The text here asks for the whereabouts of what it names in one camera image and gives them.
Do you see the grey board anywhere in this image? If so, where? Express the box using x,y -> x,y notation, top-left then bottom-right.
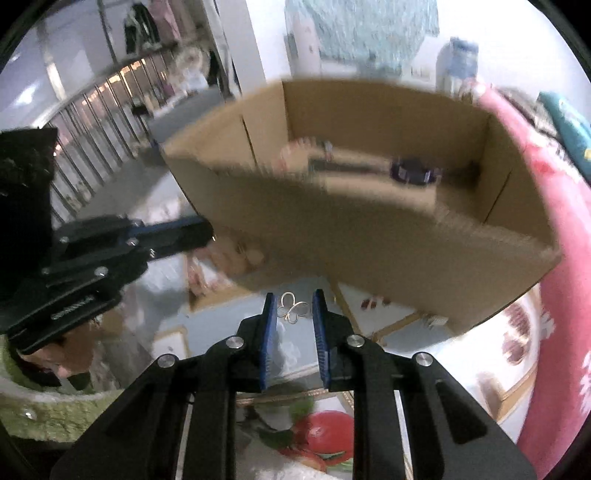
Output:
149,87 -> 237,145

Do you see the pink bead bracelet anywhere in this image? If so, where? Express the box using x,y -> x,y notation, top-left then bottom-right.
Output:
279,137 -> 315,175

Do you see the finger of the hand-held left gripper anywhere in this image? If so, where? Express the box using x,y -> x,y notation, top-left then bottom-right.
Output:
41,231 -> 215,298
54,215 -> 214,247

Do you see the white tall column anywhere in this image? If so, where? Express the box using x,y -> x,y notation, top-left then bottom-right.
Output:
294,11 -> 322,78

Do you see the person's left forearm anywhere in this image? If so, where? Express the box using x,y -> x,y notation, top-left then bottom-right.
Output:
0,342 -> 136,440

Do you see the purple smart watch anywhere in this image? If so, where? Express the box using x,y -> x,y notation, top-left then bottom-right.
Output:
307,154 -> 444,186

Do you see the brown cardboard box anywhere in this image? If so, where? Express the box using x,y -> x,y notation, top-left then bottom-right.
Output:
161,78 -> 563,336

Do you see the red floral blanket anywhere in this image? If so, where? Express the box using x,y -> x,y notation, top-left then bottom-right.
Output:
478,88 -> 591,476

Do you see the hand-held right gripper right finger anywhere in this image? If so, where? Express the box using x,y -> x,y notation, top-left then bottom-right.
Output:
311,289 -> 537,480

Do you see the metal railing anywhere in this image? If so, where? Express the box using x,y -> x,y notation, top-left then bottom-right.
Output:
41,46 -> 186,223

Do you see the clothes rack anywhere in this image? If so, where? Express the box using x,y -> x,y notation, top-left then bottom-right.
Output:
121,0 -> 219,89

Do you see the person's left hand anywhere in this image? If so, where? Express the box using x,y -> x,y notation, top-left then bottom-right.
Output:
18,318 -> 101,393

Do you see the teal pillow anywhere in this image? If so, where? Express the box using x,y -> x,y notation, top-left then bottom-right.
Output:
537,90 -> 591,163

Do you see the blue water jug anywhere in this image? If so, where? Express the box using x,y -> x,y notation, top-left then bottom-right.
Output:
438,39 -> 482,94

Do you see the floral cloth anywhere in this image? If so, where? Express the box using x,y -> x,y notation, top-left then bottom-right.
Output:
283,0 -> 440,71

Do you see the fruit printed tablecloth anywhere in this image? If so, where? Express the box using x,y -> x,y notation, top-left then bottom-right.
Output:
120,175 -> 546,480

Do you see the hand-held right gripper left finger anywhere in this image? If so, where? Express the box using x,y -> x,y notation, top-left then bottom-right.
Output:
50,292 -> 279,480

